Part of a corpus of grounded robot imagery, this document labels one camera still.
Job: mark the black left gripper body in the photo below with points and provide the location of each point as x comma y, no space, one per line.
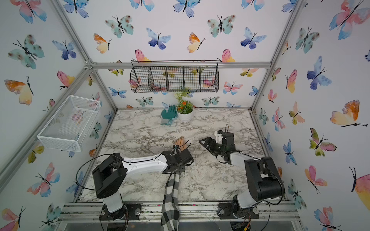
180,169

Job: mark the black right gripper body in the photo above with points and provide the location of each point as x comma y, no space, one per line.
223,150

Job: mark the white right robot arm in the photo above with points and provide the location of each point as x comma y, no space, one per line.
263,179

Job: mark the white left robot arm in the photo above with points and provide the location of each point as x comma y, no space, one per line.
109,175

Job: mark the mannequin hand with long nails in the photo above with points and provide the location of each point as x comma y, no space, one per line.
181,143

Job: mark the white flower pot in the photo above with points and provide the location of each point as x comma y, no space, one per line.
185,117

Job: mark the green artificial plant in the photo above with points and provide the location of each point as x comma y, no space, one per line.
184,106

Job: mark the teal hand-shaped holder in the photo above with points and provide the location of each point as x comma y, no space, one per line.
168,116

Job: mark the black white checkered sleeve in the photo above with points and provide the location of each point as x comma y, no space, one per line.
170,214

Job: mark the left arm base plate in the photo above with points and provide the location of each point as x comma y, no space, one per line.
128,212

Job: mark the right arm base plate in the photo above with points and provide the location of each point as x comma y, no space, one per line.
233,211

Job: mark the black wire wall basket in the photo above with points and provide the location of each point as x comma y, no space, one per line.
174,76

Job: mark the white mesh wall basket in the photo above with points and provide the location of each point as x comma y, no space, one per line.
70,123

